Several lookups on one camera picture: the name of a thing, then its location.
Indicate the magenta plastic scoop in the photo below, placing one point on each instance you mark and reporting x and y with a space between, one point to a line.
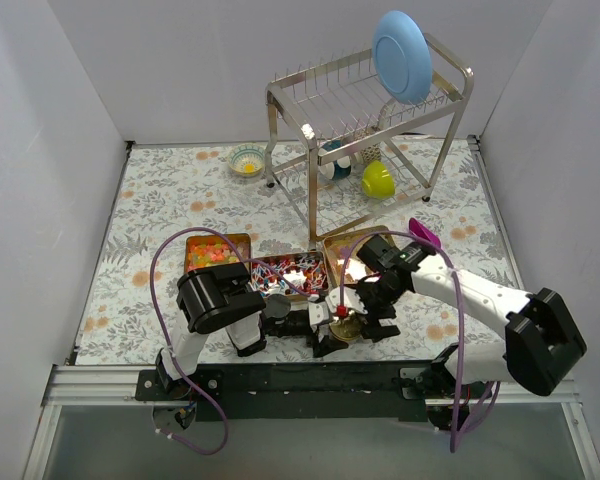
419 230

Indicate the floral table mat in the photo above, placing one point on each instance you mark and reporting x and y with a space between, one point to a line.
165 190

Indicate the tin of lollipops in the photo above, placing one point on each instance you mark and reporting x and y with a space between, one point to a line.
306 271

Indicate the blue plate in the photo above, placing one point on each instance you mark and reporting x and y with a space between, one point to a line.
401 58

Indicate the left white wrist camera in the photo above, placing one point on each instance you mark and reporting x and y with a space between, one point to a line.
319 315

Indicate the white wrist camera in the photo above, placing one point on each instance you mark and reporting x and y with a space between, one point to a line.
319 315
342 301

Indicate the tin of gummy candies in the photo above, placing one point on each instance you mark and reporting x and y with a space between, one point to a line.
203 251

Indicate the lime green bowl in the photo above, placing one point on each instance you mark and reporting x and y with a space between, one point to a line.
377 182

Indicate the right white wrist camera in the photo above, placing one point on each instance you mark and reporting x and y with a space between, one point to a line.
342 301

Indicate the round wooden jar lid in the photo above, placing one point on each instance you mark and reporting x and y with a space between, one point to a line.
346 330

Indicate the teal white bowl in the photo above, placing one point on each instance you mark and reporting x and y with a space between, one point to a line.
337 170

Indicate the steel dish rack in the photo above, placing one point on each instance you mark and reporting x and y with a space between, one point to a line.
344 151

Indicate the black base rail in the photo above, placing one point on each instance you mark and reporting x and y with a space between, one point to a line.
385 389

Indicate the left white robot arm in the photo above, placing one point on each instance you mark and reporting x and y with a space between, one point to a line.
221 298

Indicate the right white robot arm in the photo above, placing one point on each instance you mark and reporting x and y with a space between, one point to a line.
540 342

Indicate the tin of popsicle candies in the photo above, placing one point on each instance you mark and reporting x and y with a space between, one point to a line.
336 247

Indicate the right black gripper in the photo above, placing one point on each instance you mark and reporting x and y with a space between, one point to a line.
376 310

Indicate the patterned small bowl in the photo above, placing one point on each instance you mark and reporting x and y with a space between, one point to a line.
247 160

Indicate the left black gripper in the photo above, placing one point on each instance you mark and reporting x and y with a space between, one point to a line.
313 333

